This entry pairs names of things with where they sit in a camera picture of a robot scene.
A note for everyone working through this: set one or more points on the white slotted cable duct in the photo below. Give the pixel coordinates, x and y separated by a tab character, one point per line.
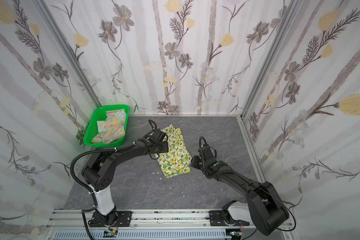
177	234

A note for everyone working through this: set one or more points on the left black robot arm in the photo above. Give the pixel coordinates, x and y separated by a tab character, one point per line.
99	171

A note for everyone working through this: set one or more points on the green plastic basket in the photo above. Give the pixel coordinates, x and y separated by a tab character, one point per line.
100	114

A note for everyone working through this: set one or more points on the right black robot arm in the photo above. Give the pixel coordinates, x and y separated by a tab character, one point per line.
266	209

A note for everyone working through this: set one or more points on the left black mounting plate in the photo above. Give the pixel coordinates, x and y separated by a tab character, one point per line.
124	219

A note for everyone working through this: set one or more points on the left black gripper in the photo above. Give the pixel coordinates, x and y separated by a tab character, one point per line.
161	145

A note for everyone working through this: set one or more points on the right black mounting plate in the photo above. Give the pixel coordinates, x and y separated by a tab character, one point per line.
217	218

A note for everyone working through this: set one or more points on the black mounting plate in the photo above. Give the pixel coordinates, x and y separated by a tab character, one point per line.
217	218
124	219

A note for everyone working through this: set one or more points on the lemon print yellow skirt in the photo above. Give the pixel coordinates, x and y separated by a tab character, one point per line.
177	160

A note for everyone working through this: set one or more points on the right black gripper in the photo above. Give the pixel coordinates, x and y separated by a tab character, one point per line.
199	163

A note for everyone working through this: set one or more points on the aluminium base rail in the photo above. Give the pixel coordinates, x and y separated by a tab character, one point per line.
151	219

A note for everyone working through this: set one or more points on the pastel floral folded skirt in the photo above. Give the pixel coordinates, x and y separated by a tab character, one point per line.
112	128

